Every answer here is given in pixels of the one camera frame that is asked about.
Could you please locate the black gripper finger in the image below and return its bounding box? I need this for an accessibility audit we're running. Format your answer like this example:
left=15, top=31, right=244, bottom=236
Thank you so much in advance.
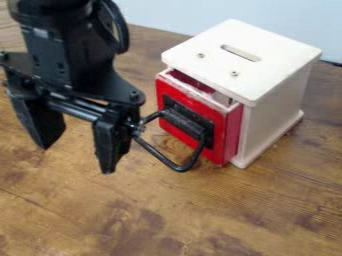
left=92, top=114, right=130, bottom=174

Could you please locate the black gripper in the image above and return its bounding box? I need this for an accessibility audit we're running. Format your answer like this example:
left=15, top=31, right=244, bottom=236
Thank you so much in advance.
left=0, top=24, right=145, bottom=150

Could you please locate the black metal drawer handle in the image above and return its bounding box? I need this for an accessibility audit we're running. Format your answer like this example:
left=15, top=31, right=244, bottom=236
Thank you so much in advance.
left=133, top=107, right=213, bottom=173

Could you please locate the red drawer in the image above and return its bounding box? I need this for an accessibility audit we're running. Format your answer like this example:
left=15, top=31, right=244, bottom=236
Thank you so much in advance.
left=154, top=68, right=243, bottom=166

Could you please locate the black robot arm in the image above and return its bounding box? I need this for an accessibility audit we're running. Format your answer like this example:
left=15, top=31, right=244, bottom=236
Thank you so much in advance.
left=0, top=0, right=145, bottom=174

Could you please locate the right screw on box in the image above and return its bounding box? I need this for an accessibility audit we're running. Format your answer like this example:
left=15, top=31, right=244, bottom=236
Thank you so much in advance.
left=229, top=70, right=239, bottom=77

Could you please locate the white wooden box cabinet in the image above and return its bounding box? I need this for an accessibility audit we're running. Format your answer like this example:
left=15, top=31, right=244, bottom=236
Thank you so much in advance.
left=161, top=19, right=321, bottom=168

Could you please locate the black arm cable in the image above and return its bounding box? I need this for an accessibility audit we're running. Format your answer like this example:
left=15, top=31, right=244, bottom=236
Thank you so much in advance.
left=92, top=0, right=130, bottom=55

